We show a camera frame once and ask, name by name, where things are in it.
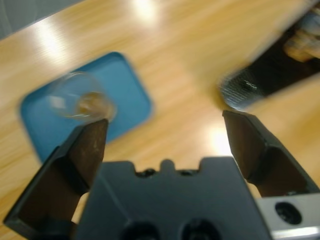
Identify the teal rectangular plastic tray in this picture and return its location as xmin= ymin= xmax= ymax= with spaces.
xmin=18 ymin=51 xmax=155 ymax=166

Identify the clear glass cup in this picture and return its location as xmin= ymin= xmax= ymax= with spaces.
xmin=46 ymin=71 xmax=118 ymax=121

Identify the white capsule coffee machine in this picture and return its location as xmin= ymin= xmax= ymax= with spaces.
xmin=216 ymin=0 xmax=320 ymax=112

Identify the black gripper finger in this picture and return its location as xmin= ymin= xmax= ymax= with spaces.
xmin=221 ymin=109 xmax=320 ymax=200
xmin=3 ymin=117 xmax=110 ymax=238

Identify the metal slotted drip tray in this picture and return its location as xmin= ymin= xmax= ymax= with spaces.
xmin=216 ymin=67 xmax=266 ymax=111

